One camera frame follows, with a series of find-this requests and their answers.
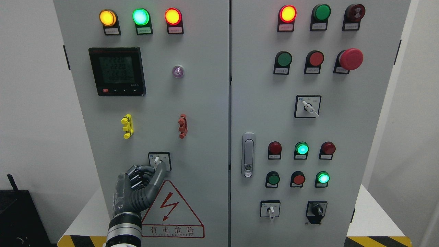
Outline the dark red indicator left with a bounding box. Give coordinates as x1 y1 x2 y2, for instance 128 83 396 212
268 142 282 160

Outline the red emergency stop button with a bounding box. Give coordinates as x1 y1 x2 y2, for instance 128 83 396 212
333 48 364 74

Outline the white rotary selector switch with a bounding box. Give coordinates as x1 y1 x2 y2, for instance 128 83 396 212
148 152 171 172

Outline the red push button lower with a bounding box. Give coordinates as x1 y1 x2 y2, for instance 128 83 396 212
290 171 306 188

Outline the red indicator light right door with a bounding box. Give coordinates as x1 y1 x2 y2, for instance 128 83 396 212
277 5 297 32

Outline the lit green push button lower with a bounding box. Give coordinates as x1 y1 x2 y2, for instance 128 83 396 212
314 171 330 188

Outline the grey right cabinet door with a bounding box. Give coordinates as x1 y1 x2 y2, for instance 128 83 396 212
230 0 411 247

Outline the black knob selector switch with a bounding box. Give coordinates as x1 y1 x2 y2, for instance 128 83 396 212
306 200 328 225

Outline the silver door handle lock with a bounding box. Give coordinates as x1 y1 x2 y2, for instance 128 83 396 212
241 132 256 178

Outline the white rotary switch upper right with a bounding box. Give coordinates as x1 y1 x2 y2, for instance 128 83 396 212
294 94 322 118

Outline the grey left cabinet door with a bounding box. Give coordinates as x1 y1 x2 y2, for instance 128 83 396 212
54 0 229 247

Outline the dark red buzzer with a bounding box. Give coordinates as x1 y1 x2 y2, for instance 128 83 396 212
342 4 366 31

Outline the yellow indicator light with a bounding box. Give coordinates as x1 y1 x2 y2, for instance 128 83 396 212
99 9 121 35

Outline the black digital power meter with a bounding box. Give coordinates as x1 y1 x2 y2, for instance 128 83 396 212
89 47 146 96

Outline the grey cabinet door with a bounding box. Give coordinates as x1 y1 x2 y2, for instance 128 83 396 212
54 0 229 247
230 0 411 247

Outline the red high voltage warning sticker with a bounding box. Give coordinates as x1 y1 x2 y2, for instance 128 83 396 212
142 180 204 238

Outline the green push button second row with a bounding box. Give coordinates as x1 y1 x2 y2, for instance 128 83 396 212
273 51 292 75

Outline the red push button second row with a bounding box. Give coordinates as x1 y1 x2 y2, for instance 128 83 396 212
304 50 324 74

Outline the red terminal connector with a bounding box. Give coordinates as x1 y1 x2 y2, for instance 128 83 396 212
178 114 188 139

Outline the white rotary switch lower right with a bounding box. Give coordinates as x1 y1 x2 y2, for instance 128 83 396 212
260 200 281 220

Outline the clear white indicator lamp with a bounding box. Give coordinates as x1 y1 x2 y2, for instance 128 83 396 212
172 65 185 79

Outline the red indicator light top left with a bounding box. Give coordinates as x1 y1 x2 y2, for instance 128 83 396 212
165 8 184 34

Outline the white platform with hazard stripes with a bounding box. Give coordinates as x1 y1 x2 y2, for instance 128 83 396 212
57 186 412 247

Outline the black box with antenna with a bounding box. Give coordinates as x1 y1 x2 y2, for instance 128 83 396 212
0 174 52 247

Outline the dark red indicator right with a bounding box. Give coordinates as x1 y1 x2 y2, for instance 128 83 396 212
319 142 336 160

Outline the dark red indicator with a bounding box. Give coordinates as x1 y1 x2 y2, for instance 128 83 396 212
319 142 336 160
268 142 282 160

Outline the green push button top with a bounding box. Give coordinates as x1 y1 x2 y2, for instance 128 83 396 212
309 4 331 31

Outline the lit green indicator middle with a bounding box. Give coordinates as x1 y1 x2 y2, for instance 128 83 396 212
293 142 309 160

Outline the yellow terminal connector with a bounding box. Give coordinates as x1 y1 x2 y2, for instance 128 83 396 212
121 114 134 139

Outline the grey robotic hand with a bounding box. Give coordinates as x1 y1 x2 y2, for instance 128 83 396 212
113 161 167 216

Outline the green indicator light top left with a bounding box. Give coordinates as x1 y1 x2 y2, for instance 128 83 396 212
132 8 153 35

